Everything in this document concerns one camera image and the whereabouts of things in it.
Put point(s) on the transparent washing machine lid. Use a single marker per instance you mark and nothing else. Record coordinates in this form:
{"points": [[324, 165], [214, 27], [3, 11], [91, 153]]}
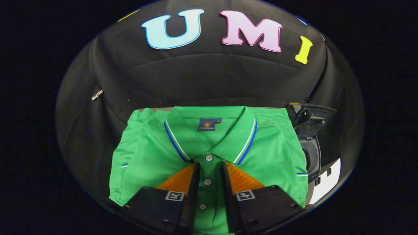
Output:
{"points": [[310, 117]]}

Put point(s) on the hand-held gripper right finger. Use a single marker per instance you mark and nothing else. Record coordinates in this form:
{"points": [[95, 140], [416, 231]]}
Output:
{"points": [[230, 205]]}

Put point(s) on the green polo shirt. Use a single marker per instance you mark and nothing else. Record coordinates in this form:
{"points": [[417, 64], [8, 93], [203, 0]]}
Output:
{"points": [[147, 156]]}

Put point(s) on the black backdrop cloth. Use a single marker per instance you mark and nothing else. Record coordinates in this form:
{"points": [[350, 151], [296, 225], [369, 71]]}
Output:
{"points": [[196, 78]]}

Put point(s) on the white panel with black marks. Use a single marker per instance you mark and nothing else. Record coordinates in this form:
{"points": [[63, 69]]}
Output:
{"points": [[326, 182]]}

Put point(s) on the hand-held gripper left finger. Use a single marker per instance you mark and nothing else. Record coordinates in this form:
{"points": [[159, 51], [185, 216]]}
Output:
{"points": [[192, 202]]}

